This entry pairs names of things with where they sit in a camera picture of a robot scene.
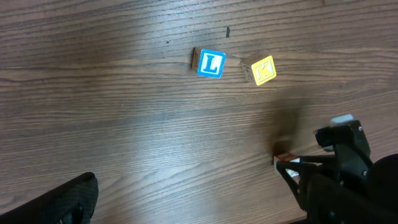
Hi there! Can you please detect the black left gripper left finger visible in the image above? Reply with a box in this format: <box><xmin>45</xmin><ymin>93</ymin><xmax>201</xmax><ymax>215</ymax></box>
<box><xmin>1</xmin><ymin>172</ymin><xmax>99</xmax><ymax>224</ymax></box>

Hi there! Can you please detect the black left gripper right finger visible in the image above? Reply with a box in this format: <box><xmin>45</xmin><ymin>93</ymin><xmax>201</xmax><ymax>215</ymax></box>
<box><xmin>307</xmin><ymin>154</ymin><xmax>397</xmax><ymax>224</ymax></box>

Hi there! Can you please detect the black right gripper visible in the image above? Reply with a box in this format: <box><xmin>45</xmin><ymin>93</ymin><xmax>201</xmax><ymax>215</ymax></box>
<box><xmin>276</xmin><ymin>114</ymin><xmax>373</xmax><ymax>210</ymax></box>

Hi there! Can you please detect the yellow K wooden block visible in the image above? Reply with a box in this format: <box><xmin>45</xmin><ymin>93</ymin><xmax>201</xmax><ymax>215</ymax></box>
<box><xmin>241</xmin><ymin>54</ymin><xmax>277</xmax><ymax>86</ymax></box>

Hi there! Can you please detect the blue L wooden block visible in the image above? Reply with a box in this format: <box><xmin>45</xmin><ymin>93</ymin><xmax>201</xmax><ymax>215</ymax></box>
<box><xmin>191</xmin><ymin>47</ymin><xmax>226</xmax><ymax>78</ymax></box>

